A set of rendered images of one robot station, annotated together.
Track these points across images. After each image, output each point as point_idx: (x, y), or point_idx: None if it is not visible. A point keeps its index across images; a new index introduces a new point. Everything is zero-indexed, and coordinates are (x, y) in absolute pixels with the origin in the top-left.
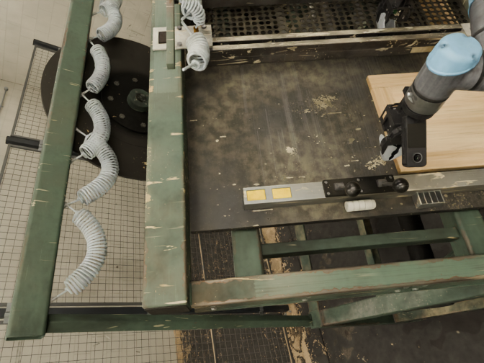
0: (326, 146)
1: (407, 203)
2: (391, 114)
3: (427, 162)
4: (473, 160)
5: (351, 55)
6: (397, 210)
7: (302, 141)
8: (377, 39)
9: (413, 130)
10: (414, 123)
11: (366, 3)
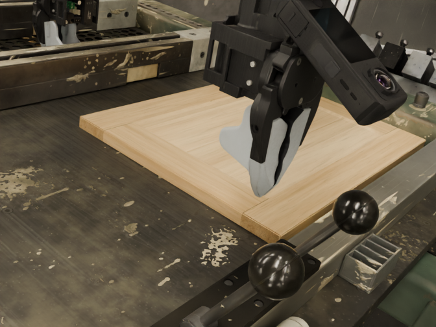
0: (81, 263)
1: (345, 292)
2: (241, 32)
3: (303, 202)
4: (355, 175)
5: (22, 98)
6: (346, 318)
7: (2, 281)
8: (62, 56)
9: (328, 22)
10: (318, 8)
11: (3, 43)
